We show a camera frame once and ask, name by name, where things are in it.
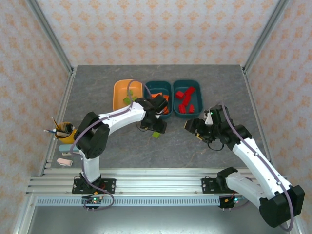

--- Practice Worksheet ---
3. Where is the teal plastic container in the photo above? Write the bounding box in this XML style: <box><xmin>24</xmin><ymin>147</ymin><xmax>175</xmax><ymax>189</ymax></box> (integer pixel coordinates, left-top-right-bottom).
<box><xmin>172</xmin><ymin>79</ymin><xmax>204</xmax><ymax>119</ymax></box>
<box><xmin>143</xmin><ymin>80</ymin><xmax>174</xmax><ymax>120</ymax></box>

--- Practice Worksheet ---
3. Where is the orange plastic container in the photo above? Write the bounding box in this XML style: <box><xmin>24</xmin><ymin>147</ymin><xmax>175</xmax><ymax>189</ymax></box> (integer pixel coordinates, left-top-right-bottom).
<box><xmin>113</xmin><ymin>79</ymin><xmax>144</xmax><ymax>112</ymax></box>

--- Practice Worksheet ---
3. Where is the yellow pencil cup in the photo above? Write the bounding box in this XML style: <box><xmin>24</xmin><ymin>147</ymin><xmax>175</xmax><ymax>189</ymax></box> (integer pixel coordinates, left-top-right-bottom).
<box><xmin>55</xmin><ymin>121</ymin><xmax>78</xmax><ymax>145</ymax></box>

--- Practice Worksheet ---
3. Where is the light blue stapler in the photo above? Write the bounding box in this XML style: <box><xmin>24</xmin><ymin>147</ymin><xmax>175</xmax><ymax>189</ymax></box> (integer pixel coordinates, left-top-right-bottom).
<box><xmin>58</xmin><ymin>143</ymin><xmax>81</xmax><ymax>156</ymax></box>

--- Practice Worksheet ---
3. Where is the pink eraser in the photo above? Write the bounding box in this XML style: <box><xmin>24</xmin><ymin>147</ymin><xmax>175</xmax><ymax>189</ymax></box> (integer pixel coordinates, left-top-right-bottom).
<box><xmin>56</xmin><ymin>158</ymin><xmax>74</xmax><ymax>167</ymax></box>

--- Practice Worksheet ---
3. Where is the black right gripper cable loop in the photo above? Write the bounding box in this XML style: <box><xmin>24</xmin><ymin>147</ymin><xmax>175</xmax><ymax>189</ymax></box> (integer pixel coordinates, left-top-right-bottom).
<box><xmin>206</xmin><ymin>141</ymin><xmax>225</xmax><ymax>152</ymax></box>

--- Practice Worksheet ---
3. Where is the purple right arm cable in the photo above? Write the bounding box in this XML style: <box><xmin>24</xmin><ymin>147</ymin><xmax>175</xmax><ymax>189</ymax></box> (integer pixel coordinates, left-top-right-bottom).
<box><xmin>219</xmin><ymin>101</ymin><xmax>294</xmax><ymax>232</ymax></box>

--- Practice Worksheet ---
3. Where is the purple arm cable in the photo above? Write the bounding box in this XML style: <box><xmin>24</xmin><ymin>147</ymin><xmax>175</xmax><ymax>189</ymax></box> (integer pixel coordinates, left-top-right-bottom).
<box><xmin>70</xmin><ymin>78</ymin><xmax>148</xmax><ymax>212</ymax></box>
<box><xmin>219</xmin><ymin>101</ymin><xmax>294</xmax><ymax>232</ymax></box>

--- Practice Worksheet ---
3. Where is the aluminium table side rail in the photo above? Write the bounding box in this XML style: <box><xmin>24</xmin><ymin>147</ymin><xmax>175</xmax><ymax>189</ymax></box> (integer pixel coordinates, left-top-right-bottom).
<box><xmin>38</xmin><ymin>67</ymin><xmax>77</xmax><ymax>176</ymax></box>
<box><xmin>241</xmin><ymin>65</ymin><xmax>281</xmax><ymax>176</ymax></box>

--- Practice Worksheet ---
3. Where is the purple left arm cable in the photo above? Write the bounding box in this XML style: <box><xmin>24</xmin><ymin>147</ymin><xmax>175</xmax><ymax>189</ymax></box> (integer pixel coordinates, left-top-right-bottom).
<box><xmin>70</xmin><ymin>78</ymin><xmax>148</xmax><ymax>212</ymax></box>

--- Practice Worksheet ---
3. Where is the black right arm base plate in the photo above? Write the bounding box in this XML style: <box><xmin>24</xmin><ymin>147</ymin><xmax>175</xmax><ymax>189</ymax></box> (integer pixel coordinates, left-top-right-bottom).
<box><xmin>201</xmin><ymin>177</ymin><xmax>229</xmax><ymax>195</ymax></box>

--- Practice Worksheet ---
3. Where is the aluminium mounting rail beam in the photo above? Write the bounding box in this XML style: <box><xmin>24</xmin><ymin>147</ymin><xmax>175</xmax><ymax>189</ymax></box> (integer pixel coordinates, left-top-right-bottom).
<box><xmin>25</xmin><ymin>167</ymin><xmax>293</xmax><ymax>196</ymax></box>

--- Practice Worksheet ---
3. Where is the slotted grey cable duct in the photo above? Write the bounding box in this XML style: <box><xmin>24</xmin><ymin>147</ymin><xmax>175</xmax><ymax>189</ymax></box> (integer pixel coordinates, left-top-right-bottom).
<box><xmin>36</xmin><ymin>196</ymin><xmax>221</xmax><ymax>207</ymax></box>

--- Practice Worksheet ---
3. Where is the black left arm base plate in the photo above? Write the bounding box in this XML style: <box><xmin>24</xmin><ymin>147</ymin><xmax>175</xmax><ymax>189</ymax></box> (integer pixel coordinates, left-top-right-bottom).
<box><xmin>71</xmin><ymin>178</ymin><xmax>117</xmax><ymax>195</ymax></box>

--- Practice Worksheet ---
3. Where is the aluminium frame post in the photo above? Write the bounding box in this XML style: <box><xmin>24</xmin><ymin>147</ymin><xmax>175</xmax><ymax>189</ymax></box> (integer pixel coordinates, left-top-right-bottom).
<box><xmin>25</xmin><ymin>0</ymin><xmax>74</xmax><ymax>74</ymax></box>
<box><xmin>242</xmin><ymin>0</ymin><xmax>286</xmax><ymax>74</ymax></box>

